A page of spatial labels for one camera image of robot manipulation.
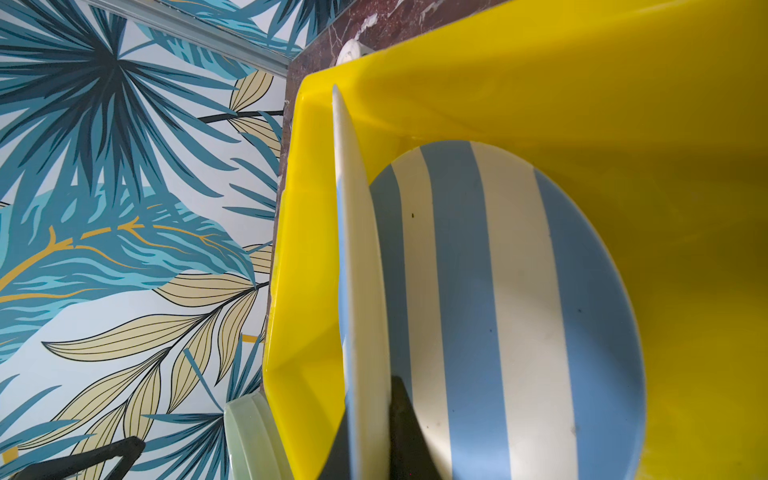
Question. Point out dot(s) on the yellow plastic bin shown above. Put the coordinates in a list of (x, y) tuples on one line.
[(651, 116)]

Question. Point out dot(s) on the left aluminium corner post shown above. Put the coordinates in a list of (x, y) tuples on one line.
[(196, 41)]

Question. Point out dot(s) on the small white jar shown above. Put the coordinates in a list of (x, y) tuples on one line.
[(352, 50)]

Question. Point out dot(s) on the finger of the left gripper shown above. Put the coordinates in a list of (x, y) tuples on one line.
[(128, 450)]

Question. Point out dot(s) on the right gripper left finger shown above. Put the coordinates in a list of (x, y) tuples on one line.
[(337, 465)]

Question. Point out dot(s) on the light green bowl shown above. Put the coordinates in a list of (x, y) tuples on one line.
[(253, 441)]

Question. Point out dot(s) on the blue white striped plate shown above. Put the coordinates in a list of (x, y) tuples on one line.
[(509, 323)]

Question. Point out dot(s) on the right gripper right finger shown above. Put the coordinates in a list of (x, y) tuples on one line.
[(409, 453)]

